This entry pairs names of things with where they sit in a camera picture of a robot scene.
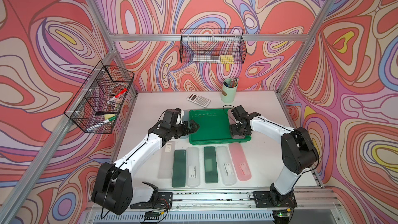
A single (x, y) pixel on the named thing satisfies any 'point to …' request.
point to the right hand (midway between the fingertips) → (238, 135)
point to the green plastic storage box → (214, 127)
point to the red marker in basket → (121, 93)
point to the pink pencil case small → (238, 137)
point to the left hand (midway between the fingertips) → (195, 128)
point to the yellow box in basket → (227, 59)
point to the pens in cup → (233, 82)
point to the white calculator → (199, 100)
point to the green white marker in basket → (105, 121)
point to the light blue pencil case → (185, 118)
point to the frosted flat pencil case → (166, 160)
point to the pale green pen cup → (228, 94)
